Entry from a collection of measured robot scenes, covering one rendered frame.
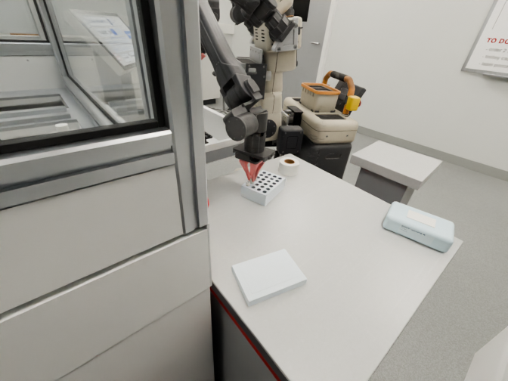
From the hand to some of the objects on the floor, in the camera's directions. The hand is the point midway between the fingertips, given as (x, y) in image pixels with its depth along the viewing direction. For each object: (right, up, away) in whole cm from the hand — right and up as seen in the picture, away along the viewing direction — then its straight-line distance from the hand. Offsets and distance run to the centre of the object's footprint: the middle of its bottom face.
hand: (252, 178), depth 73 cm
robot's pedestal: (+57, -53, +75) cm, 108 cm away
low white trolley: (+8, -75, +36) cm, 83 cm away
